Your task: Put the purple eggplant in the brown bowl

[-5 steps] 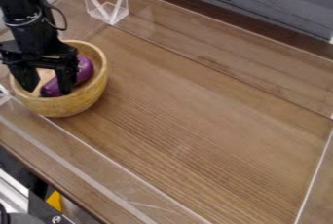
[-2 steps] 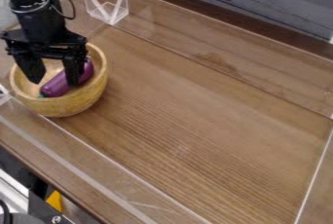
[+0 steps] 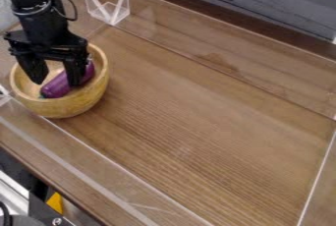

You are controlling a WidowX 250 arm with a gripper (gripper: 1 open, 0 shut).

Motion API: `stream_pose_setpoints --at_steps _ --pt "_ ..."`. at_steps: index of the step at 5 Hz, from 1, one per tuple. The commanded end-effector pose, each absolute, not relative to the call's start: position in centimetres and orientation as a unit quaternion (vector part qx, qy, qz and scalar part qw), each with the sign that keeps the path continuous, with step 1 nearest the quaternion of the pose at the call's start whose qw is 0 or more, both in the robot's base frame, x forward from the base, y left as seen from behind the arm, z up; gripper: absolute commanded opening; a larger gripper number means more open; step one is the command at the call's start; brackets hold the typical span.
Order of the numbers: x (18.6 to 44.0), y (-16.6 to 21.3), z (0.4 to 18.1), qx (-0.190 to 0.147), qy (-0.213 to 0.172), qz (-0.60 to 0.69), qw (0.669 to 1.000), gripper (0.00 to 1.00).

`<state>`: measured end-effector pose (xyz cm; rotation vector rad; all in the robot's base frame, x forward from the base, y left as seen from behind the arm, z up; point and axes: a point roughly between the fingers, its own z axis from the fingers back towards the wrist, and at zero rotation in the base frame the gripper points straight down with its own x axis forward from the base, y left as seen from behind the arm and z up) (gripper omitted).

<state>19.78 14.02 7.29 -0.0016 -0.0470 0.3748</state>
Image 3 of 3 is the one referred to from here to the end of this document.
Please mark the yellow black device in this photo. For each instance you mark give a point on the yellow black device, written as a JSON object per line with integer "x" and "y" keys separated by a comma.
{"x": 51, "y": 213}

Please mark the brown wooden bowl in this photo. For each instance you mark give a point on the brown wooden bowl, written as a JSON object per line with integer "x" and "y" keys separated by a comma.
{"x": 79, "y": 100}

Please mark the clear acrylic corner bracket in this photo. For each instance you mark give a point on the clear acrylic corner bracket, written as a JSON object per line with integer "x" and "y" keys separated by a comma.
{"x": 109, "y": 12}

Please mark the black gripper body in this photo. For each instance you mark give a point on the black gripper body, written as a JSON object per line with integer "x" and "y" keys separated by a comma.
{"x": 45, "y": 39}

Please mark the purple toy eggplant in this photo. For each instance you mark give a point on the purple toy eggplant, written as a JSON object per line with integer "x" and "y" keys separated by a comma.
{"x": 58, "y": 87}

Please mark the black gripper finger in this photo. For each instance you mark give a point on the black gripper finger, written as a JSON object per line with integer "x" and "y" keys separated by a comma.
{"x": 75, "y": 70}
{"x": 35, "y": 67}

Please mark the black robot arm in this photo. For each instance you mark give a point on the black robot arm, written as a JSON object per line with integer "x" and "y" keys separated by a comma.
{"x": 43, "y": 4}

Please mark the clear acrylic tray wall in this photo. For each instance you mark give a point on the clear acrylic tray wall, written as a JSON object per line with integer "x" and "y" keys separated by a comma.
{"x": 94, "y": 181}

